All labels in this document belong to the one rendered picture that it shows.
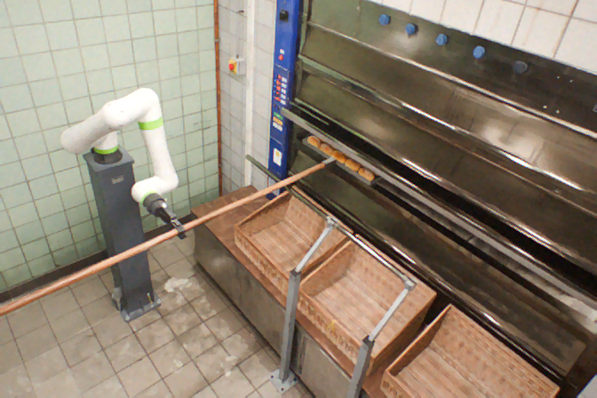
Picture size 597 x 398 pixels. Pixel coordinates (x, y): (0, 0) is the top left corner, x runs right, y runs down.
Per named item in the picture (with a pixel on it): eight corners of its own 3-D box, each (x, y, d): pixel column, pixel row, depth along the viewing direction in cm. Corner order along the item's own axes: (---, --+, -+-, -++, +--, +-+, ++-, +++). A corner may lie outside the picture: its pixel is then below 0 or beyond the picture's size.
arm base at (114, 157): (82, 146, 243) (79, 137, 239) (108, 139, 251) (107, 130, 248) (99, 168, 227) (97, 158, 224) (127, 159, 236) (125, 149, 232)
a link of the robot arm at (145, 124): (120, 92, 195) (139, 94, 190) (141, 83, 205) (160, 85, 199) (131, 130, 204) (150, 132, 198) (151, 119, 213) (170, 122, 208)
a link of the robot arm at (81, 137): (50, 138, 210) (103, 102, 178) (78, 124, 223) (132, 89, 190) (66, 161, 214) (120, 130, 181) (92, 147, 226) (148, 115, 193)
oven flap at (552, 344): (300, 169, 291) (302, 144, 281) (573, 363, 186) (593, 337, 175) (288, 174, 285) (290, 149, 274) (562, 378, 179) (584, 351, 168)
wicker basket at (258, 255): (291, 215, 304) (294, 183, 289) (348, 264, 270) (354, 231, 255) (232, 242, 277) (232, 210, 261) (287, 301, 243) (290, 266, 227)
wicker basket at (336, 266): (350, 265, 270) (357, 232, 254) (425, 326, 237) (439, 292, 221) (291, 304, 241) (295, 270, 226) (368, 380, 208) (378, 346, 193)
